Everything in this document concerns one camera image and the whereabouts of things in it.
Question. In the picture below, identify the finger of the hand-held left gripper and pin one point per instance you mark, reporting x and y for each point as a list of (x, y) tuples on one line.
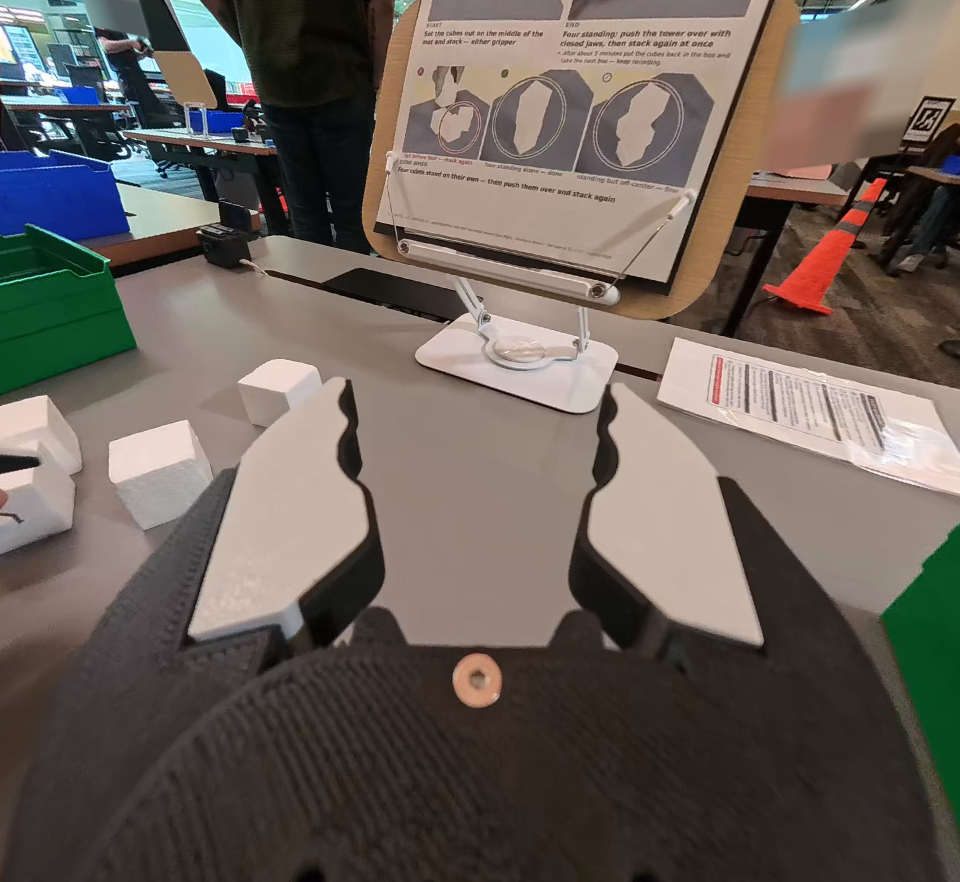
[(19, 462)]

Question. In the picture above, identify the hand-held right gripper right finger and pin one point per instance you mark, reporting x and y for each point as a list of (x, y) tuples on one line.
[(667, 537)]

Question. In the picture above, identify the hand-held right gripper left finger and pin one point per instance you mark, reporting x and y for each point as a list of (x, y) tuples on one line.
[(292, 522)]

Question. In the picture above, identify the white foam cube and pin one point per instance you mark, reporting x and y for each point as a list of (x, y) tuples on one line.
[(45, 424), (41, 514), (157, 473), (277, 391)]

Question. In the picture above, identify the green plastic bin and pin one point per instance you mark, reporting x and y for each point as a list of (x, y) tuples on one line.
[(926, 657), (52, 319)]

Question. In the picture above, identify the laminated paper sheet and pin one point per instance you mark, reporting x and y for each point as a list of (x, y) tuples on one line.
[(795, 409)]

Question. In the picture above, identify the white document stand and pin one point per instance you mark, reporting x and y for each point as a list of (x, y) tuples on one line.
[(187, 79), (517, 372)]

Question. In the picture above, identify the blue plastic bin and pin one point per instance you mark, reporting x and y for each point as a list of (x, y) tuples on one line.
[(221, 123), (52, 192)]

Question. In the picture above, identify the wooden-edged table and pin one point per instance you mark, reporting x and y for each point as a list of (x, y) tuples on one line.
[(195, 143), (787, 188), (150, 214)]

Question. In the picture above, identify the black charger box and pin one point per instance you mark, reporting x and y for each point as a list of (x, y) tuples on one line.
[(221, 241)]

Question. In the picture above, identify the orange traffic cone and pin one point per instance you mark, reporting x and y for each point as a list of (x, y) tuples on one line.
[(817, 259)]

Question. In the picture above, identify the printed instruction sheet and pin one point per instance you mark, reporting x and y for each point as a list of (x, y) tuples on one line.
[(570, 109)]

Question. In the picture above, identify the black-white marker sign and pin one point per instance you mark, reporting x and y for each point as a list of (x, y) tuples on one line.
[(930, 118)]

